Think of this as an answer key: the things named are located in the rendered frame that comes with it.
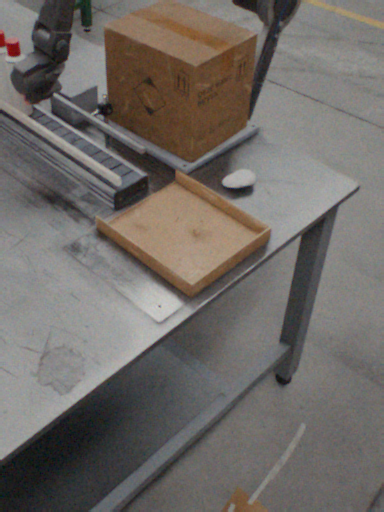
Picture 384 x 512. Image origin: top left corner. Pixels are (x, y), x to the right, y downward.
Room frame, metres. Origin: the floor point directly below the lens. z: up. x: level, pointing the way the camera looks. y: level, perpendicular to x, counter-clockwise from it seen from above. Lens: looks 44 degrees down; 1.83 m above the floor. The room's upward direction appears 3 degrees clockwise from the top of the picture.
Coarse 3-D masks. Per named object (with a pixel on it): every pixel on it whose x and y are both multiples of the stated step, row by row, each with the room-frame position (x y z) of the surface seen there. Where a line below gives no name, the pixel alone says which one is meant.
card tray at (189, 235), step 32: (160, 192) 1.26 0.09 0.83; (192, 192) 1.27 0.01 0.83; (96, 224) 1.12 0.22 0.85; (128, 224) 1.14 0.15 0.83; (160, 224) 1.14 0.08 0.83; (192, 224) 1.15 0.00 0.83; (224, 224) 1.16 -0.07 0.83; (256, 224) 1.14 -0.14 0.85; (160, 256) 1.04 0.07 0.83; (192, 256) 1.04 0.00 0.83; (224, 256) 1.05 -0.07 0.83; (192, 288) 0.92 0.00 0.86
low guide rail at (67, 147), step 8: (0, 104) 1.50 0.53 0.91; (8, 104) 1.49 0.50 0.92; (8, 112) 1.48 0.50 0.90; (16, 112) 1.46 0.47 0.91; (24, 120) 1.43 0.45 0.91; (32, 120) 1.42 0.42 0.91; (32, 128) 1.41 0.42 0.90; (40, 128) 1.39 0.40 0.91; (48, 136) 1.37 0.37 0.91; (56, 136) 1.36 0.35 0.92; (56, 144) 1.35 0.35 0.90; (64, 144) 1.33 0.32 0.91; (72, 152) 1.31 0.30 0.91; (80, 152) 1.30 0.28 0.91; (80, 160) 1.29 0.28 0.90; (88, 160) 1.27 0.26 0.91; (96, 168) 1.25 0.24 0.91; (104, 168) 1.24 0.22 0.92; (104, 176) 1.23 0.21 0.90; (112, 176) 1.21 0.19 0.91; (120, 184) 1.20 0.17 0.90
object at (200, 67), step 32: (128, 32) 1.52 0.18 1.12; (160, 32) 1.53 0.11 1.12; (192, 32) 1.54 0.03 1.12; (224, 32) 1.55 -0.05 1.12; (128, 64) 1.50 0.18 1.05; (160, 64) 1.43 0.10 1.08; (192, 64) 1.37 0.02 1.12; (224, 64) 1.45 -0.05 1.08; (128, 96) 1.50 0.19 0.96; (160, 96) 1.43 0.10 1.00; (192, 96) 1.37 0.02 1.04; (224, 96) 1.46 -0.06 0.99; (128, 128) 1.50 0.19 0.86; (160, 128) 1.43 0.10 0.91; (192, 128) 1.37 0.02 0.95; (224, 128) 1.47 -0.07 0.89; (192, 160) 1.37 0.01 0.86
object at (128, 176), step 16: (0, 112) 1.51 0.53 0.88; (48, 128) 1.45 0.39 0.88; (64, 128) 1.45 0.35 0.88; (48, 144) 1.38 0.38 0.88; (80, 144) 1.38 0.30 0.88; (96, 160) 1.32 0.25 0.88; (112, 160) 1.32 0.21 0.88; (96, 176) 1.25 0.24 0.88; (128, 176) 1.26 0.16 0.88; (144, 176) 1.26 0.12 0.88
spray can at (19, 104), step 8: (8, 40) 1.51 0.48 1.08; (16, 40) 1.51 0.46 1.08; (8, 48) 1.50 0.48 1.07; (16, 48) 1.50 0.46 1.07; (8, 56) 1.50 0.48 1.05; (16, 56) 1.50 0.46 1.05; (24, 56) 1.51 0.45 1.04; (8, 64) 1.49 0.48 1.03; (8, 72) 1.49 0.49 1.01; (8, 80) 1.49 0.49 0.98; (16, 96) 1.49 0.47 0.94; (16, 104) 1.49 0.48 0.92; (24, 104) 1.49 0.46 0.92; (24, 112) 1.49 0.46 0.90; (32, 112) 1.51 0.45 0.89
